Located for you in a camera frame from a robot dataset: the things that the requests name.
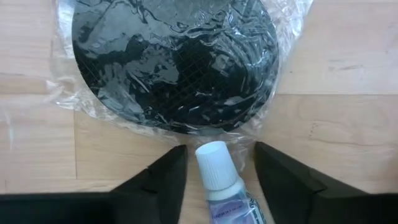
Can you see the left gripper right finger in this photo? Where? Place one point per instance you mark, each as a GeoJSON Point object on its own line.
{"type": "Point", "coordinates": [304, 196]}

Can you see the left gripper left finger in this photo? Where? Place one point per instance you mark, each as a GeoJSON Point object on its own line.
{"type": "Point", "coordinates": [155, 189]}

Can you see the black round pad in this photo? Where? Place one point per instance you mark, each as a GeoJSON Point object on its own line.
{"type": "Point", "coordinates": [174, 62]}

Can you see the small white-capped toothpaste tube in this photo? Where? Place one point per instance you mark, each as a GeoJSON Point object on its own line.
{"type": "Point", "coordinates": [217, 168]}

